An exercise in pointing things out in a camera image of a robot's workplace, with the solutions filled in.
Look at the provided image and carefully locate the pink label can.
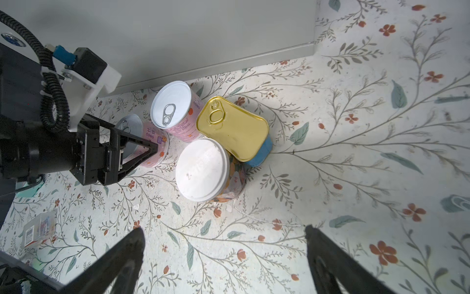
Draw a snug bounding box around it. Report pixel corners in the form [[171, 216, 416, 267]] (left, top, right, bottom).
[[150, 81, 204, 143], [116, 114, 170, 169]]

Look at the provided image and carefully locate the orange can plain lid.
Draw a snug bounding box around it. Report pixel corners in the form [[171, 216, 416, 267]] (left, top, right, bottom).
[[176, 138, 246, 203]]

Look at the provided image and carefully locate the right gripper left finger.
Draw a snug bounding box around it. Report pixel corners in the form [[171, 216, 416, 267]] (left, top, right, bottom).
[[59, 228, 146, 294]]

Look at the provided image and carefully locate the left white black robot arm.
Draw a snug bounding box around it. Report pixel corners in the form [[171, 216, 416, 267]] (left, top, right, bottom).
[[1, 12, 159, 219]]

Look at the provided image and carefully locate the small clear plastic box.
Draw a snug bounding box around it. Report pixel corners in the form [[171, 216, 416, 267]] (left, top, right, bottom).
[[22, 210, 57, 249]]

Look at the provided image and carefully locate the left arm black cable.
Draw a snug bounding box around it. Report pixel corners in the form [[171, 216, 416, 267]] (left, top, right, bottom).
[[0, 10, 71, 134]]

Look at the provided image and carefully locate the pink label can front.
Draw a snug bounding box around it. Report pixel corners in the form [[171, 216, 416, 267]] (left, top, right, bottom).
[[116, 114, 170, 169]]

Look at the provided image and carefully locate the gold flat sardine tin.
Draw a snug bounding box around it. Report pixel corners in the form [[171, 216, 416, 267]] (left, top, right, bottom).
[[197, 96, 273, 167]]

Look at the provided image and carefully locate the pink label can back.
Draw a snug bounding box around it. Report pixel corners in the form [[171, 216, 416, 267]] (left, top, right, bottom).
[[150, 81, 204, 143]]

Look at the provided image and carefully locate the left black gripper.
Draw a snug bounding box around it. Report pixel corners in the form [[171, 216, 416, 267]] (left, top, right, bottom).
[[1, 115, 159, 186]]

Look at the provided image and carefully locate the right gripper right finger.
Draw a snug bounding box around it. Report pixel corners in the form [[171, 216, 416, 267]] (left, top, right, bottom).
[[305, 225, 393, 294]]

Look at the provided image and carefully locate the grey metal cabinet box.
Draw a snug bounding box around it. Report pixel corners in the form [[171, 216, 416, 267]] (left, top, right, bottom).
[[1, 1, 319, 94]]

